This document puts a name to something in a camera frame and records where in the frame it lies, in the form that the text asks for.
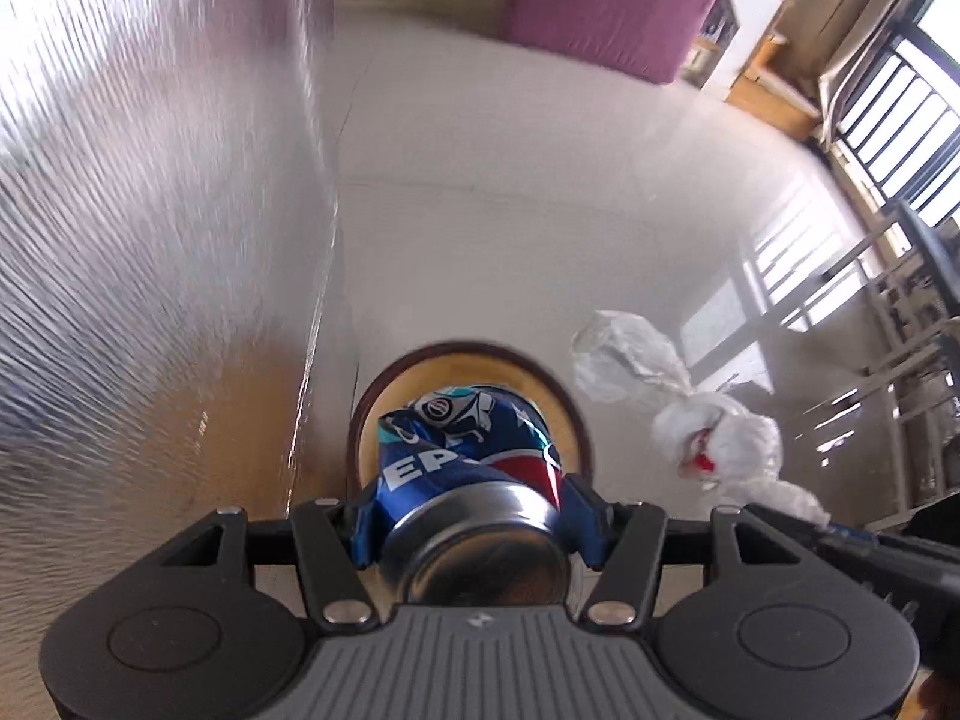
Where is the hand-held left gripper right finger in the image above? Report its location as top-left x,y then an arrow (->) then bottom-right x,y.
559,471 -> 812,629

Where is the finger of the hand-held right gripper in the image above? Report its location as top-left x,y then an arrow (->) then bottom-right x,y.
742,504 -> 882,560

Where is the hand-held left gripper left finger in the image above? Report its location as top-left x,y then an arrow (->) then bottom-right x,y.
154,480 -> 387,631

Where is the crushed blue soda can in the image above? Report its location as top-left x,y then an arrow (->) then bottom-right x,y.
375,384 -> 569,608

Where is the white plastic bag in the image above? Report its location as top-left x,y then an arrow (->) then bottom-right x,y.
571,310 -> 832,527

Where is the yellow bin with dark rim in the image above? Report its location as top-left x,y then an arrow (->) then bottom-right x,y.
347,343 -> 593,502

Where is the metal drying rack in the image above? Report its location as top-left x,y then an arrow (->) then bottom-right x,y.
806,199 -> 960,530

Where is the silver foil panel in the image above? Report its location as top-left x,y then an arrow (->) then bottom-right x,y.
0,0 -> 342,578

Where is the dark framed window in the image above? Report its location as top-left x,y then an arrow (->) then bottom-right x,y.
817,0 -> 960,230

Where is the wooden desk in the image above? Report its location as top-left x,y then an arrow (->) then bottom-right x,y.
726,15 -> 824,140

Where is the pink cloth-covered furniture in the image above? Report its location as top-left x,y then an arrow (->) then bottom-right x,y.
504,0 -> 733,83

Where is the beige curtain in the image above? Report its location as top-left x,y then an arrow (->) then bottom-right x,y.
780,0 -> 925,80

